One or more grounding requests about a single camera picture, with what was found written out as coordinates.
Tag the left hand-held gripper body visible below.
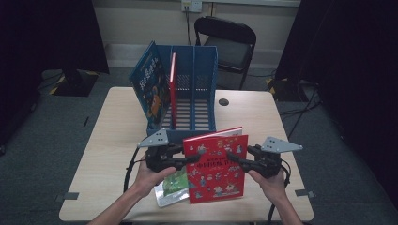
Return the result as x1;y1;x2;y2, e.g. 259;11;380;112
137;127;177;173

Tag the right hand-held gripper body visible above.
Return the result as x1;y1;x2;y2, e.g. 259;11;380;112
253;135;304;180

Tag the white green leaf picture book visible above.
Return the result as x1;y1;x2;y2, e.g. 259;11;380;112
153;166;191;208

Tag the red picture book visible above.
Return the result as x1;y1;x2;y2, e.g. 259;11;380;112
169;52;178;130
182;126;250;205

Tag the blue monster picture book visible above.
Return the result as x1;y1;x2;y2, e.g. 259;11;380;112
129;40;173;130

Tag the blue plastic file rack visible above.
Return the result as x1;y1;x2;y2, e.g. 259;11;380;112
145;44;219;145

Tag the person's left hand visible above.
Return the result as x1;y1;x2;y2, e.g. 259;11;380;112
132;153;177;200

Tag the person's right hand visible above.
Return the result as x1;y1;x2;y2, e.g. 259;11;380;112
247;168;290;204

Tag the grey tape strip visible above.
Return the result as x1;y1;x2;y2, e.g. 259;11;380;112
55;191;80;203
297;189;316;200

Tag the black stand base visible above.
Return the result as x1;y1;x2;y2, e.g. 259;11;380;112
48;68;100;98
266;76;309;102

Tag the black folding chair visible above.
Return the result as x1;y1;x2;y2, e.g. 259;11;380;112
193;16;257;91

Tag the black curtain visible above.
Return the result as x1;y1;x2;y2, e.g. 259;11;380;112
0;0;111;154
275;0;398;207

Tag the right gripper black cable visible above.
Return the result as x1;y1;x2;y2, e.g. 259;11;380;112
266;158;292;225

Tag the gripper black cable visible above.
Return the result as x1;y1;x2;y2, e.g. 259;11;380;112
266;158;292;225
123;134;151;193

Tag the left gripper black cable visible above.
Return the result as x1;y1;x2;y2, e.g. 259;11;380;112
123;134;151;193

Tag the black floor cable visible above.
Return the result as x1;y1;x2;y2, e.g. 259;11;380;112
278;83;323;140

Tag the black power cable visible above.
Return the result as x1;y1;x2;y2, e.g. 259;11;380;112
185;6;191;46

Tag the white wall power socket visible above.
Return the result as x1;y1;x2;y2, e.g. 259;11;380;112
180;0;203;13

